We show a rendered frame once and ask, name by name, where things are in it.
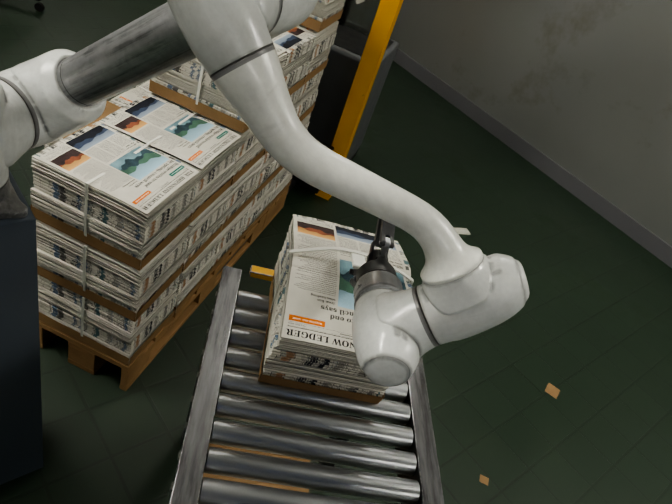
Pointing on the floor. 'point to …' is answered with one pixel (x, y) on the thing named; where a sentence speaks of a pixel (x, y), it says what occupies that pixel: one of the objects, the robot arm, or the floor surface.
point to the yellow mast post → (388, 12)
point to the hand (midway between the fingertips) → (369, 227)
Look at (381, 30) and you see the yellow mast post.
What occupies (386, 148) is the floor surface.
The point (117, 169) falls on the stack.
